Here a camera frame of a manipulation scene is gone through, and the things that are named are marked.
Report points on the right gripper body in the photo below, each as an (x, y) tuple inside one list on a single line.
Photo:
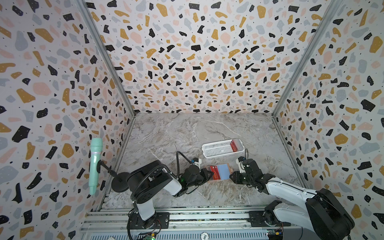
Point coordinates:
[(250, 180)]

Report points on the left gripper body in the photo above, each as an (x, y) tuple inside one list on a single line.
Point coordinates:
[(200, 179)]

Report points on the tan leather card holder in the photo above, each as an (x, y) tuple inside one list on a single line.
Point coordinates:
[(225, 171)]

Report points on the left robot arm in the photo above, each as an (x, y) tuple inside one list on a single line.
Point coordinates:
[(146, 182)]

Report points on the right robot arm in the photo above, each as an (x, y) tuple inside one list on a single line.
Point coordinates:
[(317, 211)]

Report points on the red card stack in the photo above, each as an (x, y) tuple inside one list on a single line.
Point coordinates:
[(233, 146)]

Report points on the white plastic basket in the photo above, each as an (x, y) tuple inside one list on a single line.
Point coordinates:
[(222, 149)]

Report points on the mint green microphone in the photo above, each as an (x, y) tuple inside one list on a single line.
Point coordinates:
[(96, 151)]

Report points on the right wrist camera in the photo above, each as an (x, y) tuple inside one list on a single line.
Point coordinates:
[(239, 162)]

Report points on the aluminium mounting rail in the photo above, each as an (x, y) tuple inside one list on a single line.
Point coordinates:
[(195, 223)]

